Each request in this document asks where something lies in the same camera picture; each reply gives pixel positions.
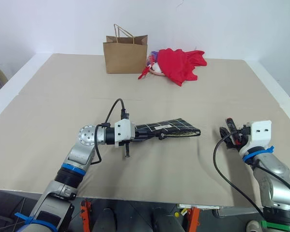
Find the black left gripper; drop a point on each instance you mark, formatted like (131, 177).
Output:
(140, 137)

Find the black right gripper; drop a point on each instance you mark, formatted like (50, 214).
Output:
(243, 136)

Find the black grid pouch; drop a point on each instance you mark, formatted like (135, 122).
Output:
(173, 126)

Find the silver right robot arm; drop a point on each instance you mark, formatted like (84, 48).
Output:
(278, 183)

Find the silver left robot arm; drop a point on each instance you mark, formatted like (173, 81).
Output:
(81, 154)

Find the beige table cover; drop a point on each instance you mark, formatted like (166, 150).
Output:
(159, 169)

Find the red ribbon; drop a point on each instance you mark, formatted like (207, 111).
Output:
(142, 74)

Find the round pinkish basket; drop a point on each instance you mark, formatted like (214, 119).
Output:
(157, 73)

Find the small white item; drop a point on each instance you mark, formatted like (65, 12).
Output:
(155, 65)

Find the red cloth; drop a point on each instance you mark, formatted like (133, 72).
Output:
(178, 65)

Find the small yellow knob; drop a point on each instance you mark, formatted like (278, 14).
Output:
(176, 214)

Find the brown paper bag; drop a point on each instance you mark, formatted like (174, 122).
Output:
(125, 58)

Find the purple cloth item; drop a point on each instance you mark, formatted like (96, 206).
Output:
(154, 53)

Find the orange clamp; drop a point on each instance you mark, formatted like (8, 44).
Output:
(193, 217)
(86, 212)

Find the grey shoe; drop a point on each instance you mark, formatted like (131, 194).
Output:
(253, 226)

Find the green tape band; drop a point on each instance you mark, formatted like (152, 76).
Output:
(280, 226)

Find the olive chair back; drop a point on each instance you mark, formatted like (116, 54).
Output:
(3, 76)

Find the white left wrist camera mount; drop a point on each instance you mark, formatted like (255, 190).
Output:
(123, 131)

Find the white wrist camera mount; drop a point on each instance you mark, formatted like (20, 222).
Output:
(123, 131)
(262, 135)

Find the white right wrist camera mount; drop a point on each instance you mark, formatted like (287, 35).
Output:
(262, 135)

